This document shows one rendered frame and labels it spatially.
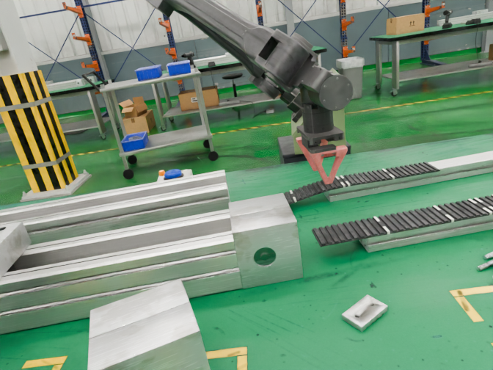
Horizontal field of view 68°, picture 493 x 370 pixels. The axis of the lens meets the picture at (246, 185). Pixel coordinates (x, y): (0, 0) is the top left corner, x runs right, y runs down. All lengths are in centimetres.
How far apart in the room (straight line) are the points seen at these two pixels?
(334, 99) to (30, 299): 53
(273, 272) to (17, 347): 36
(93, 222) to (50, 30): 838
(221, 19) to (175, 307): 54
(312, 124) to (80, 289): 47
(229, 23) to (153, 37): 760
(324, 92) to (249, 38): 18
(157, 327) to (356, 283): 28
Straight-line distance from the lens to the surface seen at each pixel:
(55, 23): 902
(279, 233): 51
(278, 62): 66
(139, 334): 38
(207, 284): 54
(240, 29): 72
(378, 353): 46
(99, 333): 41
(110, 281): 55
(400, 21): 586
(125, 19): 847
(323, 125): 69
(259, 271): 53
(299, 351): 46
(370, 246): 60
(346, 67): 553
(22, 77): 369
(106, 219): 73
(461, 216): 65
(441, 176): 84
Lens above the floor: 112
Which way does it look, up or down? 22 degrees down
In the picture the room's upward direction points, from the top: 9 degrees counter-clockwise
